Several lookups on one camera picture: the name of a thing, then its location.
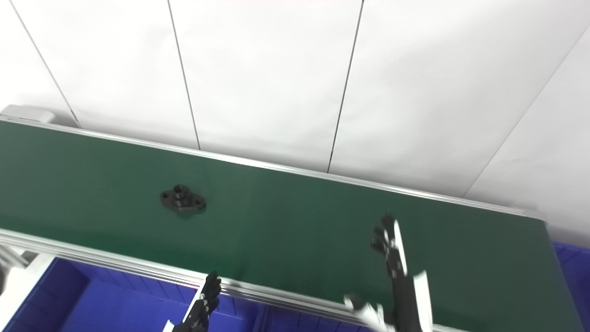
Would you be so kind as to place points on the grey conveyor motor box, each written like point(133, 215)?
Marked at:
point(25, 114)

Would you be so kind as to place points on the blue plastic bin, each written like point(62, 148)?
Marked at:
point(106, 309)
point(295, 324)
point(576, 276)

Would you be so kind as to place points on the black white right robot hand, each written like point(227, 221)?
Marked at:
point(403, 299)

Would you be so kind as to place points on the black flanged metal part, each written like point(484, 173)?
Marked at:
point(183, 199)

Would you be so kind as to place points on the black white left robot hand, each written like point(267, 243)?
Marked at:
point(203, 306)

